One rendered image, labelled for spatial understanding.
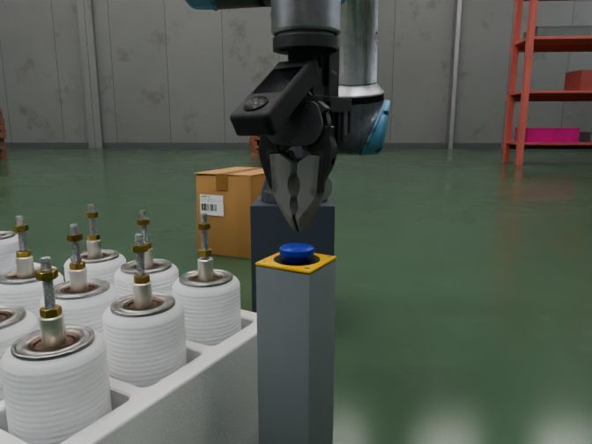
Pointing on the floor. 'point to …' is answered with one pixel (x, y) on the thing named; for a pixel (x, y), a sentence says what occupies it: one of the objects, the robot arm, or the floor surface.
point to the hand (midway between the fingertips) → (296, 222)
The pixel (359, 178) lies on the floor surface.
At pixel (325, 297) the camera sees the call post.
